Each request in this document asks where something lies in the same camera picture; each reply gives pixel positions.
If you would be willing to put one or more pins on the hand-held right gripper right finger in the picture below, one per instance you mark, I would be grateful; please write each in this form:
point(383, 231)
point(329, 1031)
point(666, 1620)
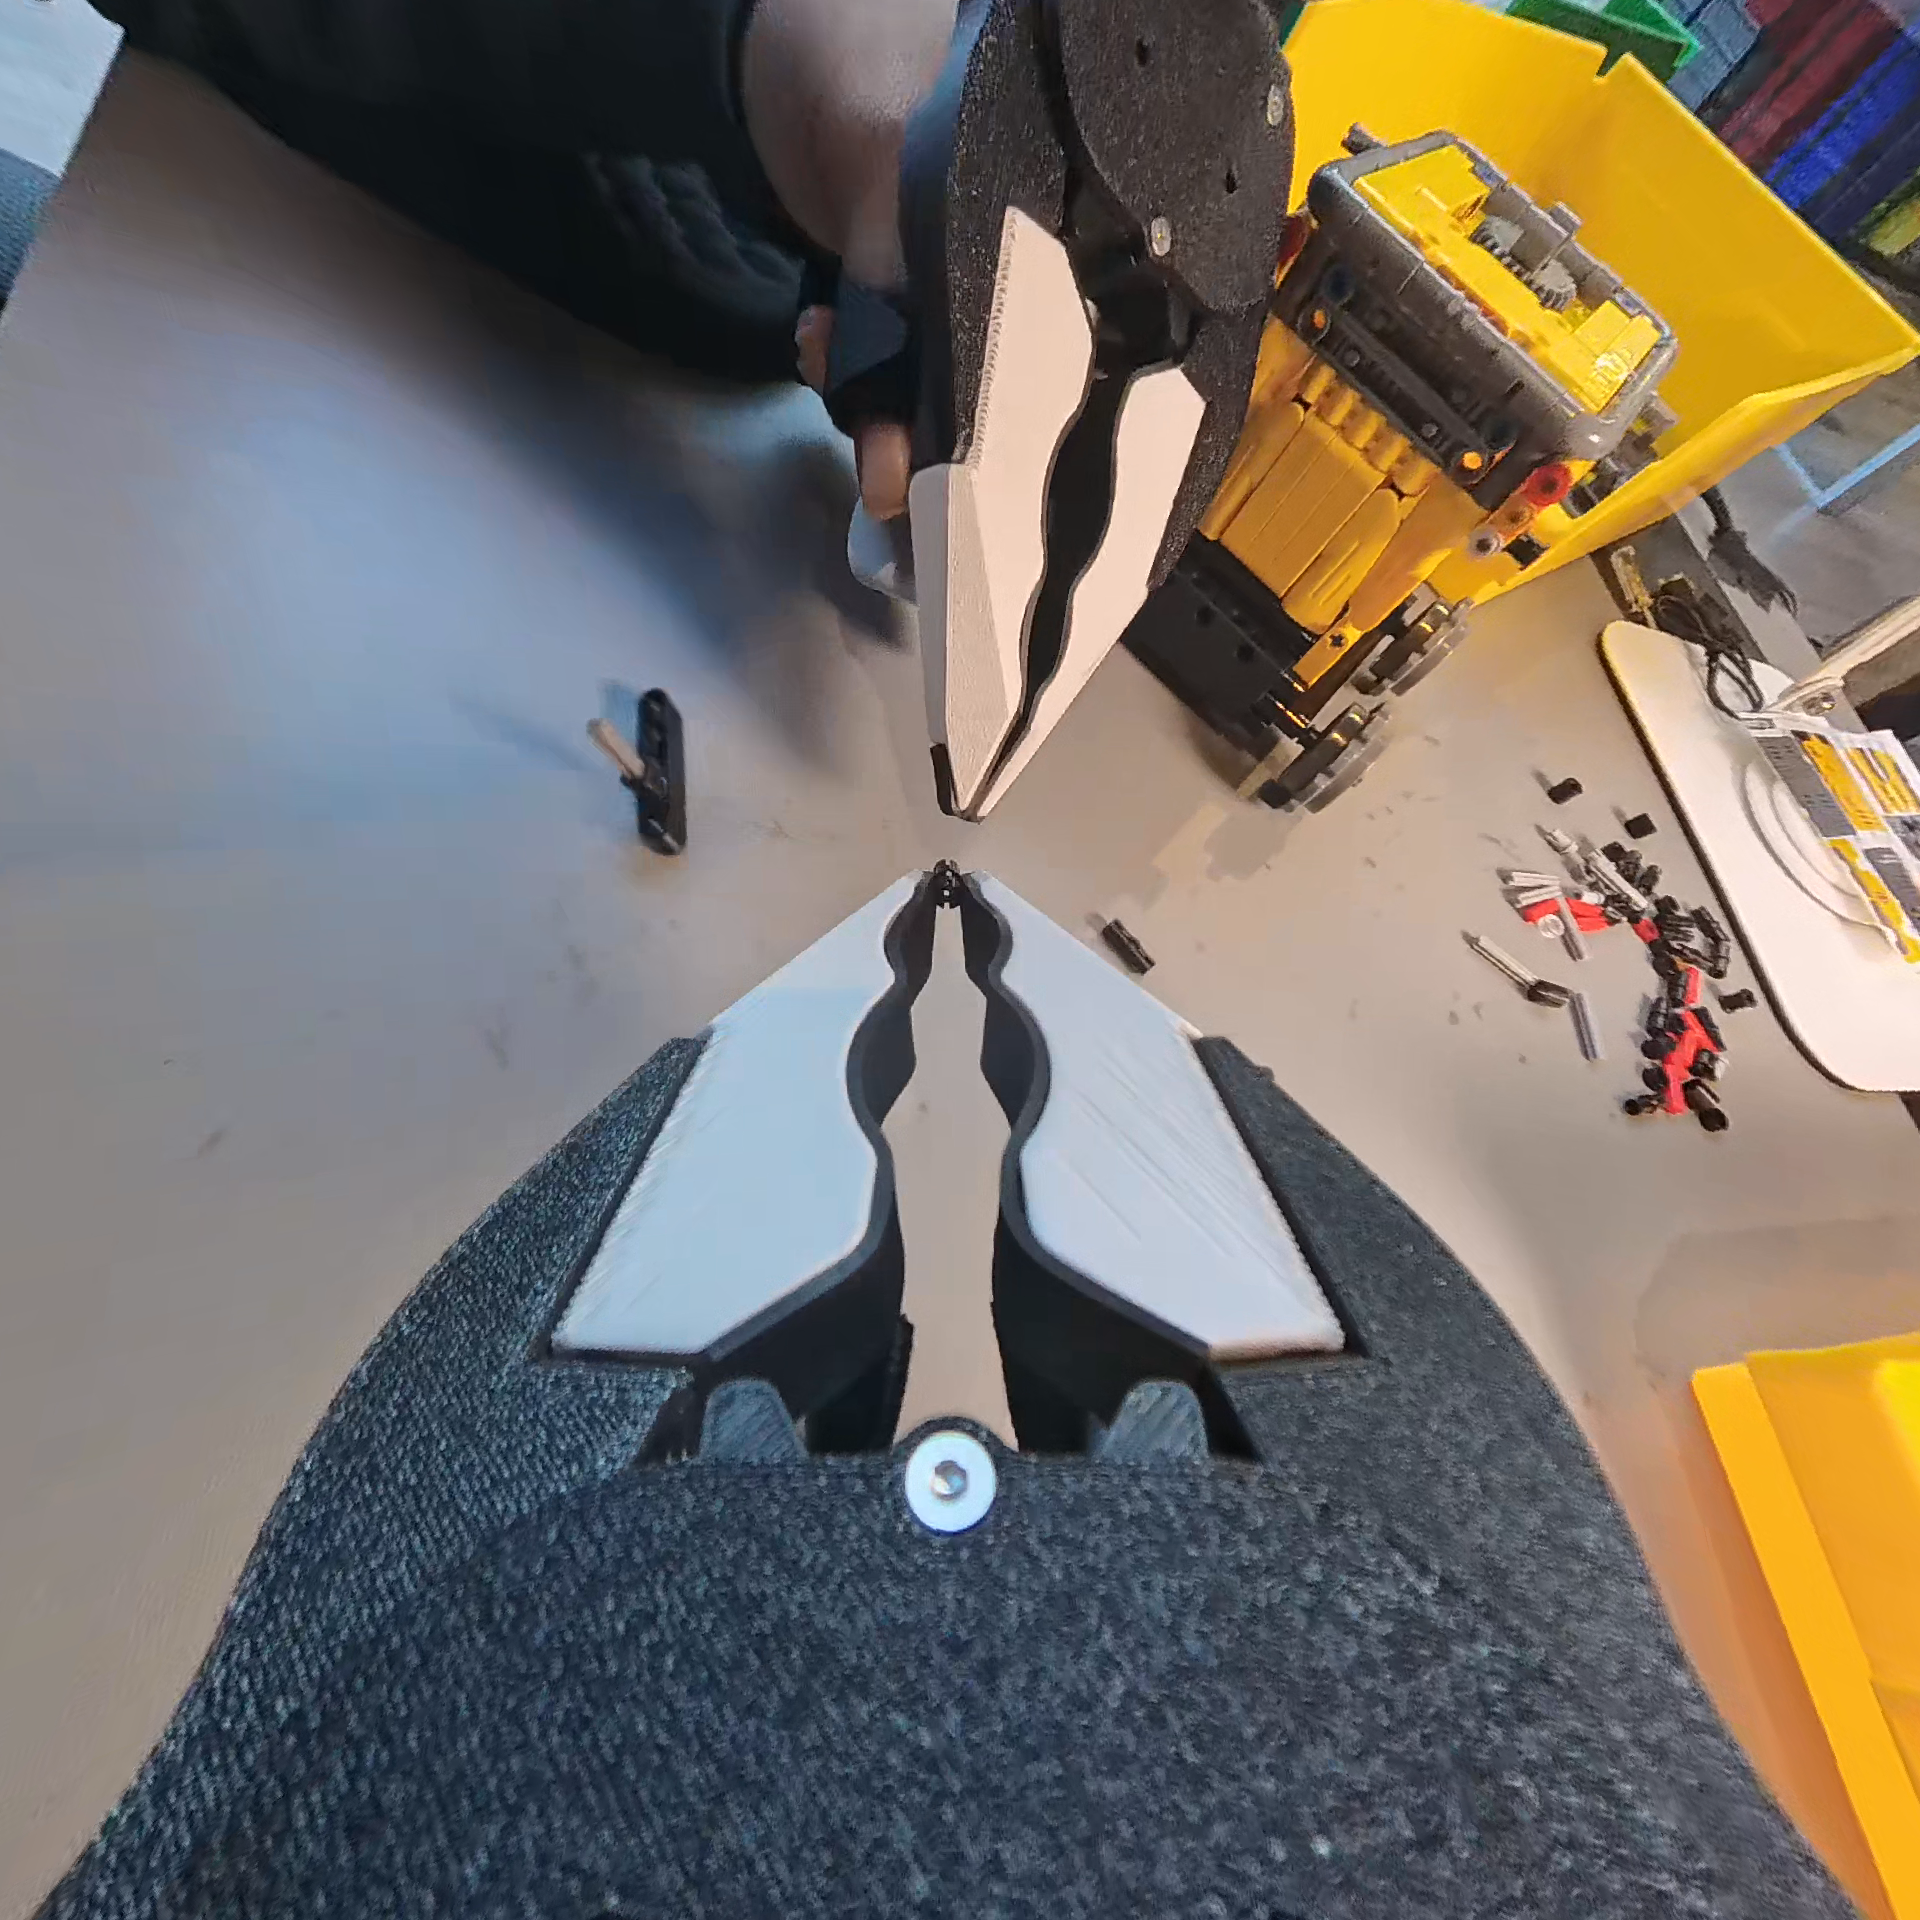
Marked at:
point(1159, 1186)

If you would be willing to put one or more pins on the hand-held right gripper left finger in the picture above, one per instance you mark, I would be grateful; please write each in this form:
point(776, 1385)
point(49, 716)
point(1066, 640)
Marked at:
point(722, 1186)

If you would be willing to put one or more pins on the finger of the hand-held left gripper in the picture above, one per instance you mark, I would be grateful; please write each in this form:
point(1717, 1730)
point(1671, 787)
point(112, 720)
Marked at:
point(1036, 379)
point(1150, 478)

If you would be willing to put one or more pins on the small black connector pin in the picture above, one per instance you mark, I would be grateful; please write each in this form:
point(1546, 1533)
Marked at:
point(1124, 948)
point(949, 888)

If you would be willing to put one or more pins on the black brick beam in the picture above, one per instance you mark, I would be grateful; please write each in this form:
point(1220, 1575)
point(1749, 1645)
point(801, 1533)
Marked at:
point(660, 784)

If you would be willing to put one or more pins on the grey axle pin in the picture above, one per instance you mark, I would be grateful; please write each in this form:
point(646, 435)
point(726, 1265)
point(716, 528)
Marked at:
point(613, 742)

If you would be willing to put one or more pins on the pale grey desk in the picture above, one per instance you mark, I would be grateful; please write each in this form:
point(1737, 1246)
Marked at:
point(299, 901)

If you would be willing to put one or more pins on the person's left hand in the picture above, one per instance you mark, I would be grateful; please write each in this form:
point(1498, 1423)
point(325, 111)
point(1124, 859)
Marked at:
point(822, 137)

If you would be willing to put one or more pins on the yellow brick toy truck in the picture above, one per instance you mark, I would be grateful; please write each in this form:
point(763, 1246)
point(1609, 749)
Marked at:
point(1356, 498)

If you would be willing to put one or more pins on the green storage bin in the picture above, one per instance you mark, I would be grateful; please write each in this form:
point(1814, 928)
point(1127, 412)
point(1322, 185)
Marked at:
point(1606, 25)

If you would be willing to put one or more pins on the pile of small brick parts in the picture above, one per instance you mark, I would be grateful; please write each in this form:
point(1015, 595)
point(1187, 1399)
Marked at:
point(1671, 958)

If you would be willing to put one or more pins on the large yellow storage bin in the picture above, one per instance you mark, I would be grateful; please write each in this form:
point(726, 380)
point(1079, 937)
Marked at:
point(1725, 266)

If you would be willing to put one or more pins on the white oval board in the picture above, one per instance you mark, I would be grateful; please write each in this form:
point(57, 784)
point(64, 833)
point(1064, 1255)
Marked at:
point(1692, 784)

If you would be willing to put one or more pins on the stack of coloured storage bins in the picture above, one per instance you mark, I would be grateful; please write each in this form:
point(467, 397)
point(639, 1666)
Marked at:
point(1829, 118)

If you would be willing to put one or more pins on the sticker sheet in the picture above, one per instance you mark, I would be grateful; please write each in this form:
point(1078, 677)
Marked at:
point(1853, 796)

